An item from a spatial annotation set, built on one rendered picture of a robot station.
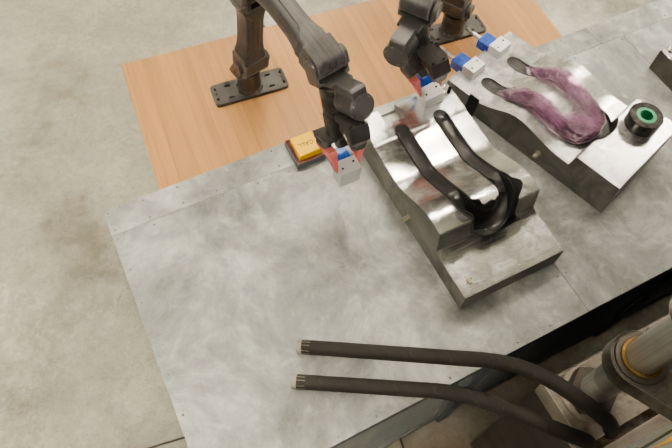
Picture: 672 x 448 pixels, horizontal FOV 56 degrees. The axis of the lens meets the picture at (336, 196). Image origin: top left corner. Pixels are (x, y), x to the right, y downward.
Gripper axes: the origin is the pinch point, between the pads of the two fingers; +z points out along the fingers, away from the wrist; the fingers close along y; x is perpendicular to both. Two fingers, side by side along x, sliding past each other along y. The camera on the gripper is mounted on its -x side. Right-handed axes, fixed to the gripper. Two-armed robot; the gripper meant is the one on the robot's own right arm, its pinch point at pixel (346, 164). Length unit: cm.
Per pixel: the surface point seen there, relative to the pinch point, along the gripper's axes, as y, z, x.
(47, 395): -93, 79, 58
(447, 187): 19.1, 9.3, -9.6
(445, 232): 11.7, 12.0, -19.7
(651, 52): 101, 10, 11
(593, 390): 22, 35, -53
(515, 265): 24.4, 23.0, -26.5
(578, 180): 52, 19, -15
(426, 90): 27.3, -4.5, 10.2
